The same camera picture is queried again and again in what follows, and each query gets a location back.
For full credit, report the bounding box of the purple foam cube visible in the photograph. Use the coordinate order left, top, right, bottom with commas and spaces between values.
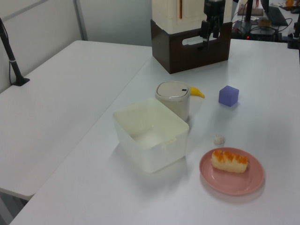
218, 85, 240, 108

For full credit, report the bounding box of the black camera stand pole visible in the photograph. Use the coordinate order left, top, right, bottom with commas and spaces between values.
0, 17, 31, 87

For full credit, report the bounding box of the beige lidded trash can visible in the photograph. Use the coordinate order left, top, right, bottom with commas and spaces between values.
155, 81, 191, 123

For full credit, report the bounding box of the white box handle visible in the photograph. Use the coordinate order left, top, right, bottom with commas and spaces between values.
182, 36, 205, 46

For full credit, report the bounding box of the dark brown wooden box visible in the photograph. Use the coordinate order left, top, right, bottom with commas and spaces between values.
150, 18, 233, 75

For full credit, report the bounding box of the black monitor stand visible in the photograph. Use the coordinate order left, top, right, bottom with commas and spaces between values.
232, 0, 278, 41

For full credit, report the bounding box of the small white garlic bulb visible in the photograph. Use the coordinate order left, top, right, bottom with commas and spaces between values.
213, 134, 226, 146

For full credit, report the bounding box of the pink round plate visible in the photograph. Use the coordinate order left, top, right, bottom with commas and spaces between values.
199, 147, 265, 196

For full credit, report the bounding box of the yellow toy banana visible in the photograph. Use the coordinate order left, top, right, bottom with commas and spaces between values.
189, 86, 206, 99

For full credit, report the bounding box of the black laptop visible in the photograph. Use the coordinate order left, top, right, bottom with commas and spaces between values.
262, 0, 289, 27

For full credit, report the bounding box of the black desk clamp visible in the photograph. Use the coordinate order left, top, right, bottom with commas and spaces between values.
286, 16, 300, 50

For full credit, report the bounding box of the orange topped bread piece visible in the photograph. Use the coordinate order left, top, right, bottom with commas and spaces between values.
210, 150, 249, 174

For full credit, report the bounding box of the white open plastic container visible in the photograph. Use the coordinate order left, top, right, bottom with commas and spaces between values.
112, 97, 190, 174

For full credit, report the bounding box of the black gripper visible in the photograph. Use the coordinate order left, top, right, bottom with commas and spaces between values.
201, 0, 226, 51

